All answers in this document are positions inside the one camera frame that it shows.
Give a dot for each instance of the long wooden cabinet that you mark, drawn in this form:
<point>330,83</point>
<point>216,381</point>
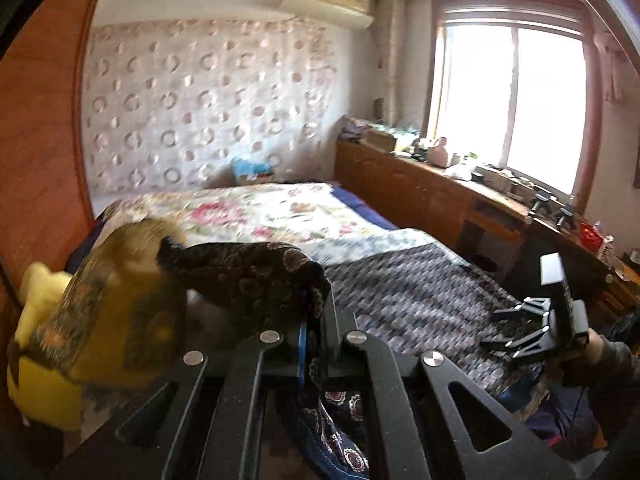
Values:
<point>425,200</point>

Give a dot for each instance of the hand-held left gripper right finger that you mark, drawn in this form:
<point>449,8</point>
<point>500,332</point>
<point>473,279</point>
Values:
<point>332,340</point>

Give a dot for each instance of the blue cardboard box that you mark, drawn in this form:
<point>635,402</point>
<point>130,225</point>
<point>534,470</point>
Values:
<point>250,170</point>

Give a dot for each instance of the wooden wardrobe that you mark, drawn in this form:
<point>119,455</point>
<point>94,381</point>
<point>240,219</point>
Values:
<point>40,135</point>

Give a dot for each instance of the floral bedsheet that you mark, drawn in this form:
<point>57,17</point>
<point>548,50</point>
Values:
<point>260,210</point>

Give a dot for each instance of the grey scale-patterned blanket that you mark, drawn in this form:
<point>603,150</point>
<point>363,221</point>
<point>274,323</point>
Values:
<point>425,300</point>

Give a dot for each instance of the olive gold patterned cushion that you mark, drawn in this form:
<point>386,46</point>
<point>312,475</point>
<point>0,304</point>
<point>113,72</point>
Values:
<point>115,310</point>

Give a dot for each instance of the pink hanging cloth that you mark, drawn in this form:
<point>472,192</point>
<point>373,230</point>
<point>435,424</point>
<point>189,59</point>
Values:
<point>610,67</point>

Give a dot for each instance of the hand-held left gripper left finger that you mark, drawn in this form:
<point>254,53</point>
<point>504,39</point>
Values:
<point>302,355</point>

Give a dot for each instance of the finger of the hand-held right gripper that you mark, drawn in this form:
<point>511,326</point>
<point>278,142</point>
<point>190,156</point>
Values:
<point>520,344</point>
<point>525,307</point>

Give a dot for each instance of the yellow plush pillow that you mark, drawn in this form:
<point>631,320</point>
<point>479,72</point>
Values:
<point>37,385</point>

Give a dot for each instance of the person's right hand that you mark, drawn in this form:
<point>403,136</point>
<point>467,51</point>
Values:
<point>595,347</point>

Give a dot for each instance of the white wall pipe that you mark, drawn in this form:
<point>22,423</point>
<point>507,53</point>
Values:
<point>390,55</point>

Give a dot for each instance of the heap of dark clothes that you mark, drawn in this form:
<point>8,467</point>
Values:
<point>545,410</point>

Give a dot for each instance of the person's right forearm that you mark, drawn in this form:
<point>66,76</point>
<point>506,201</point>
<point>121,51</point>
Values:
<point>612,367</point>

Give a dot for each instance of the navy blue blanket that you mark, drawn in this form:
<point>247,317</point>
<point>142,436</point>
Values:
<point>367,212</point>

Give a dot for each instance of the heap of assorted knick-knacks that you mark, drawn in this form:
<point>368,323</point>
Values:
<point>370,132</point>

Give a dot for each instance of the wooden framed window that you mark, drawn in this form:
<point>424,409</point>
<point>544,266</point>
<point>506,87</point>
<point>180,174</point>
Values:
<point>510,95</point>

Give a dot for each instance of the white air conditioner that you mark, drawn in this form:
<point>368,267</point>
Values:
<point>325,2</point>

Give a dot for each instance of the dark paisley blue-trimmed garment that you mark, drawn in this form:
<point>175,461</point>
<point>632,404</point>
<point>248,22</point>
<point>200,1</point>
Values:
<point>250,275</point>

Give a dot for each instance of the white plastic bag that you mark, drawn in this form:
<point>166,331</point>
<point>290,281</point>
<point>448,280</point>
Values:
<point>459,169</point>

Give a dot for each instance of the red box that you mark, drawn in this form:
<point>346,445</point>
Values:
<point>590,237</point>

